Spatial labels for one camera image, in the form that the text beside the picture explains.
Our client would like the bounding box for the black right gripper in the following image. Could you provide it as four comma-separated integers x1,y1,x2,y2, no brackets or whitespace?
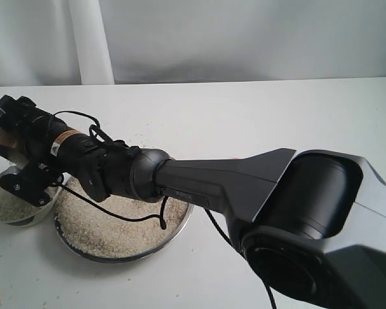
0,95,68,207

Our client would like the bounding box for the brown wooden cup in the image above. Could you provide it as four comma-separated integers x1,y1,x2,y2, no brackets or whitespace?
0,128,26,163

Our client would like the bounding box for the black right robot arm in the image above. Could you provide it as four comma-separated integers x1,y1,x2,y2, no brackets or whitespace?
0,95,386,308

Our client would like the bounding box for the cream ceramic bowl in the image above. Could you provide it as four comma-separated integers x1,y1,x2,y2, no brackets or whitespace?
0,165,61,227

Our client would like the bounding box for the steel rice basin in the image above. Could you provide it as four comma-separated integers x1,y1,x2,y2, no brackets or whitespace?
54,177,193,263

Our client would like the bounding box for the white backdrop curtain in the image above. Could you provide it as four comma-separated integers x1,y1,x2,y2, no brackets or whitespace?
0,1,386,86

